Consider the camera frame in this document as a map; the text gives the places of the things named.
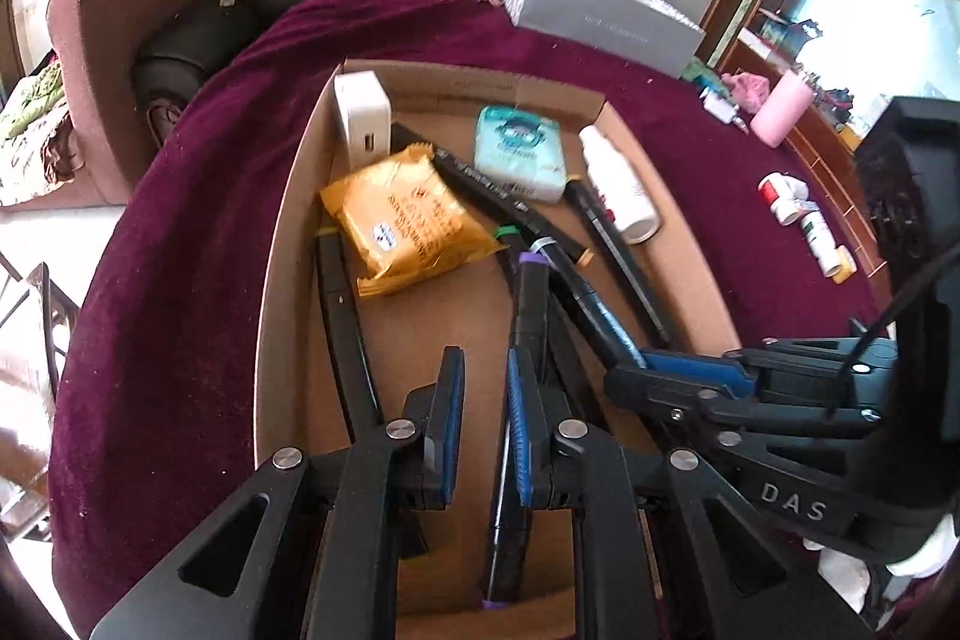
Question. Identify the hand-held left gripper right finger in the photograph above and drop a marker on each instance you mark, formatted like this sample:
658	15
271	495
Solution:
520	430

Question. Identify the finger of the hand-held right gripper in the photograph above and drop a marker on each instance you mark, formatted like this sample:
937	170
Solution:
697	366
645	392

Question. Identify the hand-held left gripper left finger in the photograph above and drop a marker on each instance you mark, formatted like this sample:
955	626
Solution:
450	430

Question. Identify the yellow cream jar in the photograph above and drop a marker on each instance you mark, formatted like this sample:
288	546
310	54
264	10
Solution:
844	265

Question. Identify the black marker grey cap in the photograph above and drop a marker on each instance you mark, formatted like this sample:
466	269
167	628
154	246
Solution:
592	310

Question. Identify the shallow cardboard box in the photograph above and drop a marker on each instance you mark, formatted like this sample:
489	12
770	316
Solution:
420	325

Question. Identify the black marker pen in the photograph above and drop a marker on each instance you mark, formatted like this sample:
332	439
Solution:
622	265

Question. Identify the white green-label bottle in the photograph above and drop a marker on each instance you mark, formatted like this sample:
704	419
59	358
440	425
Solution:
817	239

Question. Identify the black marker green cap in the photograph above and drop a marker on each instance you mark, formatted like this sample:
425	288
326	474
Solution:
508	233

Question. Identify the yellow snack packet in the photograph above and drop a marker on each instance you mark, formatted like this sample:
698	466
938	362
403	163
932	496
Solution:
405	220

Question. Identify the black marker cream cap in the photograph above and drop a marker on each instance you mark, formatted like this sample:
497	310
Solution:
510	197

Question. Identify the white charger block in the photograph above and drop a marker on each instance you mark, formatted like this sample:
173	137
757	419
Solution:
364	115

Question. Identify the wooden cabinet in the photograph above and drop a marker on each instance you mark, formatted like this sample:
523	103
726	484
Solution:
832	175

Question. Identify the small white pill bottle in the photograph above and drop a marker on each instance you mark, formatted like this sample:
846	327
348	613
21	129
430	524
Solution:
793	203

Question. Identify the small white red-label bottle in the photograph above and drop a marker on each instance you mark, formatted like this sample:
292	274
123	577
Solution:
771	190

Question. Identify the plain white plastic bottle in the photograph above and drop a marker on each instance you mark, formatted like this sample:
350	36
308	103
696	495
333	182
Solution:
619	190

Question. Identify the pink water bottle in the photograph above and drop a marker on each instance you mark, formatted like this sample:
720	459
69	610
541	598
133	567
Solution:
780	108

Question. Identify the small white adapter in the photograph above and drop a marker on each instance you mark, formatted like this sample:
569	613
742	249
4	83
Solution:
718	104

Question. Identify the teal tissue pack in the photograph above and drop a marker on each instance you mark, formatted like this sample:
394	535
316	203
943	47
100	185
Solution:
517	149

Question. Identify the pink cloth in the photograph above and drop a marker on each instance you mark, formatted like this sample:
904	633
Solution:
746	89

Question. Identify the green cloth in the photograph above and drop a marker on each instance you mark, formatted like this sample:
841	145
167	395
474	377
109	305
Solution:
705	76

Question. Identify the dark printed box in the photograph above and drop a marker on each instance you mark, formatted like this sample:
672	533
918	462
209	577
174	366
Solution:
795	33

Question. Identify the grey shoe box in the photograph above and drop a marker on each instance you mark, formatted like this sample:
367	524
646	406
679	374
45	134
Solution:
600	21

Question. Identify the dark wooden chair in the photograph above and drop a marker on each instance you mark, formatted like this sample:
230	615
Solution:
51	325

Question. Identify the floral bedding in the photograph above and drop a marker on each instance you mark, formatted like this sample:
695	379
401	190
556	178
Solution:
30	168

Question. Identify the maroon armchair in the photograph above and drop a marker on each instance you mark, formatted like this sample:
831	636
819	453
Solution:
97	70

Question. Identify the green crumpled blanket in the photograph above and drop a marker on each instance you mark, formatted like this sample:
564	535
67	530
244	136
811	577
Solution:
34	100

